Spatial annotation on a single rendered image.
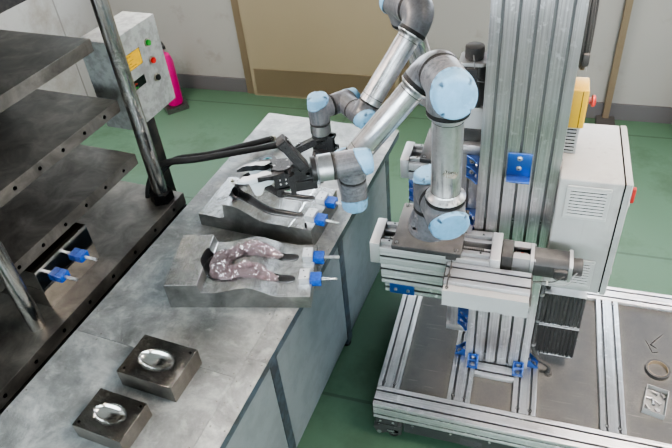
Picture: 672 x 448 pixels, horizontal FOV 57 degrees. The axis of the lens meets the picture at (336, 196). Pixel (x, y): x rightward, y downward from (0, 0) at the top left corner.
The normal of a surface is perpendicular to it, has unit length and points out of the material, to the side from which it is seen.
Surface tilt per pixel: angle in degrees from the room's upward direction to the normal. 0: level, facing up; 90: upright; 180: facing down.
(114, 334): 0
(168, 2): 90
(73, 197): 0
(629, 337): 0
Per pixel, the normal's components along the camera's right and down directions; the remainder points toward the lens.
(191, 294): -0.07, 0.62
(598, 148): -0.08, -0.79
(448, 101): 0.15, 0.48
